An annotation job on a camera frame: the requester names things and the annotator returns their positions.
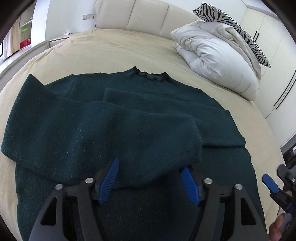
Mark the zebra print pillow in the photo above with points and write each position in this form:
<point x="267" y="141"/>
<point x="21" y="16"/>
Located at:
<point x="210" y="13"/>

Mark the white wall shelf unit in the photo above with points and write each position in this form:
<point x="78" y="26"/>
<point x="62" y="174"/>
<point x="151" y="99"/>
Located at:
<point x="26" y="23"/>

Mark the red box on shelf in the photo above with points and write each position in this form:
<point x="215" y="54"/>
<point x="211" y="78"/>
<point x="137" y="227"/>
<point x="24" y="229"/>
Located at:
<point x="25" y="43"/>

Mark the wall switch panel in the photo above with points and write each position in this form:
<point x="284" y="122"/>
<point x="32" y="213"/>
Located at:
<point x="88" y="17"/>

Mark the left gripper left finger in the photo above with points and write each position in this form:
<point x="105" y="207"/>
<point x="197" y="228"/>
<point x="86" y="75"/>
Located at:
<point x="51" y="221"/>

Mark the white bedside table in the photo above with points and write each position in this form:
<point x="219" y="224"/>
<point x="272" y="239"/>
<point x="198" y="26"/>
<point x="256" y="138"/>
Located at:
<point x="58" y="40"/>

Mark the cream padded headboard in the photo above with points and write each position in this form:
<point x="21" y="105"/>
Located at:
<point x="153" y="17"/>

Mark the white folded duvet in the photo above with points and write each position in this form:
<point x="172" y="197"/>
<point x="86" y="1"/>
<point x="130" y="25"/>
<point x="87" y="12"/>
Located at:
<point x="217" y="52"/>

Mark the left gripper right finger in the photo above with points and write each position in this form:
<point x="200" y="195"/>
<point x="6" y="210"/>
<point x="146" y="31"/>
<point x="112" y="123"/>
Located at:
<point x="227" y="212"/>

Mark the white wardrobe with black handles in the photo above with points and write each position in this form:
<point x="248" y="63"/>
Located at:
<point x="277" y="85"/>

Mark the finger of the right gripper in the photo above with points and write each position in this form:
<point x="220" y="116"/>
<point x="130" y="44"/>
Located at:
<point x="270" y="184"/>

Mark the dark green knit sweater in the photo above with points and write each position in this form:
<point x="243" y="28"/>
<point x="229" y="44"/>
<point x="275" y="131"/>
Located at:
<point x="65" y="131"/>

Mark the beige bed sheet mattress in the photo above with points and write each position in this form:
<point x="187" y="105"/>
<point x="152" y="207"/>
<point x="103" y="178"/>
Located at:
<point x="113" y="51"/>

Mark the person's right hand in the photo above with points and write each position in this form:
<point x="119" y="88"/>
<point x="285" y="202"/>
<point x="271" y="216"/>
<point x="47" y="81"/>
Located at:
<point x="280" y="225"/>

